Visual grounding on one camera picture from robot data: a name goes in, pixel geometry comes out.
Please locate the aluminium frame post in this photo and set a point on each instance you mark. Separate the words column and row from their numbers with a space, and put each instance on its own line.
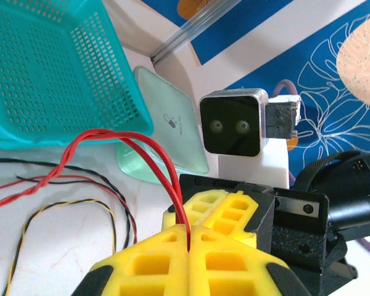
column 185, row 34

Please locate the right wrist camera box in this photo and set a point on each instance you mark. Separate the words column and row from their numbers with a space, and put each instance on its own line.
column 231, row 123

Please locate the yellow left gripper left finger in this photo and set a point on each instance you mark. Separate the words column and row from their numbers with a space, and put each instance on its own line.
column 148, row 268

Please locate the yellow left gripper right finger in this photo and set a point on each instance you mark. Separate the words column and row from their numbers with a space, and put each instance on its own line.
column 234, row 268

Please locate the teal perforated plastic basket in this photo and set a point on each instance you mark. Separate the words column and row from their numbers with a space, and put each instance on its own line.
column 49, row 77

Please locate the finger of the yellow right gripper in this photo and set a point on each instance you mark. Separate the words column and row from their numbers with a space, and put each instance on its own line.
column 200, row 203
column 234, row 216

